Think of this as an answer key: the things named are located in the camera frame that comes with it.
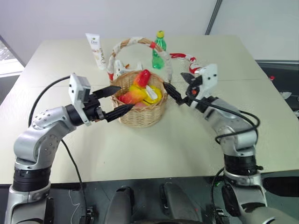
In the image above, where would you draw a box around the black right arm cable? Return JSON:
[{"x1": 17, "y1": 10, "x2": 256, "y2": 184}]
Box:
[{"x1": 191, "y1": 98, "x2": 261, "y2": 144}]

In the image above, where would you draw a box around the wicker basket with taped handle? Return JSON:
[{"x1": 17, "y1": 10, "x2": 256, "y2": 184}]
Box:
[{"x1": 106, "y1": 36, "x2": 174, "y2": 128}]

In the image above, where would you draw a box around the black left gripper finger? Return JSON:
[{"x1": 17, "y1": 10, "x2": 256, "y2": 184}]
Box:
[
  {"x1": 105, "y1": 104, "x2": 136, "y2": 123},
  {"x1": 93, "y1": 85, "x2": 122, "y2": 100}
]

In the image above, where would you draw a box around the thin white string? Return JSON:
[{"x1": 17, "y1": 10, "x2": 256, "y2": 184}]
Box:
[{"x1": 68, "y1": 189, "x2": 78, "y2": 218}]

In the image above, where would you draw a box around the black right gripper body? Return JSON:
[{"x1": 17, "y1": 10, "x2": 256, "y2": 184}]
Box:
[{"x1": 180, "y1": 76, "x2": 204, "y2": 106}]

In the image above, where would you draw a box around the grey wall pillar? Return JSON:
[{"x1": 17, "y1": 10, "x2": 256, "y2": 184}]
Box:
[{"x1": 205, "y1": 0, "x2": 224, "y2": 36}]

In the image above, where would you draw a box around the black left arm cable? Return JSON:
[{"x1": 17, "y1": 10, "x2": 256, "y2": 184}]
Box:
[{"x1": 28, "y1": 76, "x2": 88, "y2": 224}]

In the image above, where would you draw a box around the white plastic toy piece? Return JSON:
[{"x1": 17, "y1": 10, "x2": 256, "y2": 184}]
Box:
[{"x1": 114, "y1": 60, "x2": 143, "y2": 77}]

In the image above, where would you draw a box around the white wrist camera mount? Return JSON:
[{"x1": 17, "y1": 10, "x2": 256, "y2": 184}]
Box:
[
  {"x1": 69, "y1": 72, "x2": 92, "y2": 127},
  {"x1": 195, "y1": 63, "x2": 219, "y2": 98}
]

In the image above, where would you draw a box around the white Dove lotion tube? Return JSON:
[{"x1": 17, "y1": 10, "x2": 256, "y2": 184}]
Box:
[{"x1": 85, "y1": 33, "x2": 108, "y2": 70}]

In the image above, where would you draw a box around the orange and red toy fruit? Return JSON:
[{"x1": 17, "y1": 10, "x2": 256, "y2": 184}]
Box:
[{"x1": 116, "y1": 90, "x2": 147, "y2": 105}]

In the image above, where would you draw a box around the green plastic bottle yellow cap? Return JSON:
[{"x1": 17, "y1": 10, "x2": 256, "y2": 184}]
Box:
[{"x1": 151, "y1": 29, "x2": 167, "y2": 70}]

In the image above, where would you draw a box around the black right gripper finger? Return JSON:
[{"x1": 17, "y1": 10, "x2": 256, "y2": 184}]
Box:
[
  {"x1": 163, "y1": 81, "x2": 185, "y2": 105},
  {"x1": 180, "y1": 72, "x2": 196, "y2": 85}
]

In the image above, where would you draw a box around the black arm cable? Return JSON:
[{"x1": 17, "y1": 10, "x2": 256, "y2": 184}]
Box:
[
  {"x1": 191, "y1": 98, "x2": 261, "y2": 144},
  {"x1": 28, "y1": 76, "x2": 88, "y2": 224}
]

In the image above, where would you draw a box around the yellow toy fruit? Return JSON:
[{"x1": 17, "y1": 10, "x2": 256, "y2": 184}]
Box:
[{"x1": 128, "y1": 84, "x2": 163, "y2": 105}]

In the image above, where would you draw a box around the window with dark frame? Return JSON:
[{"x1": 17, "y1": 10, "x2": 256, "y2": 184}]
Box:
[{"x1": 0, "y1": 35, "x2": 27, "y2": 78}]

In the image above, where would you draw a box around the black side table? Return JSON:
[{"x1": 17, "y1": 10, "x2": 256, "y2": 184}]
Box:
[{"x1": 255, "y1": 60, "x2": 299, "y2": 120}]

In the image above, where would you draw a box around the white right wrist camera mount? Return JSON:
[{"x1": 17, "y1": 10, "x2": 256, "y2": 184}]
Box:
[{"x1": 195, "y1": 63, "x2": 219, "y2": 98}]

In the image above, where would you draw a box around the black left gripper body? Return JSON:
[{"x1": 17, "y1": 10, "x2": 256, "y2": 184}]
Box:
[{"x1": 83, "y1": 92, "x2": 108, "y2": 123}]

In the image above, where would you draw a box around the red and white wrapped handle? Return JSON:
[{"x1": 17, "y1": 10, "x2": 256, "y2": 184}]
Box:
[{"x1": 169, "y1": 52, "x2": 203, "y2": 74}]

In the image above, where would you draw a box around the red and yellow toy mango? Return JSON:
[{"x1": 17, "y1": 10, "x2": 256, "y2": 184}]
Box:
[{"x1": 133, "y1": 69, "x2": 151, "y2": 88}]

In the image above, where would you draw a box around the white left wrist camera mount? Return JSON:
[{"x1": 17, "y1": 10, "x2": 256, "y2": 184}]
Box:
[{"x1": 69, "y1": 72, "x2": 92, "y2": 127}]

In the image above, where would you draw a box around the dark rounded shape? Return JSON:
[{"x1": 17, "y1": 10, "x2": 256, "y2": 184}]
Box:
[{"x1": 102, "y1": 186, "x2": 135, "y2": 224}]

